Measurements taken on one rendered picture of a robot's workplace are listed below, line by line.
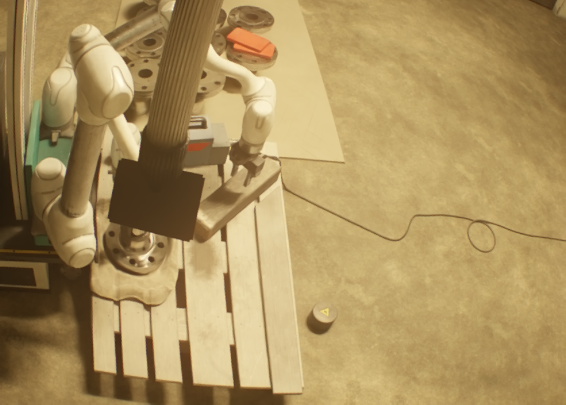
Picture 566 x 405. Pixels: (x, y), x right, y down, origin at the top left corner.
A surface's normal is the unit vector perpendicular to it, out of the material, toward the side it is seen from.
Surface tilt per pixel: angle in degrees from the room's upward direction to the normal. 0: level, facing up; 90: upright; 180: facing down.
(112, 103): 84
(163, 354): 0
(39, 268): 90
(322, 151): 0
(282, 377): 0
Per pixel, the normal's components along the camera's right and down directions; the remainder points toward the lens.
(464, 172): 0.23, -0.61
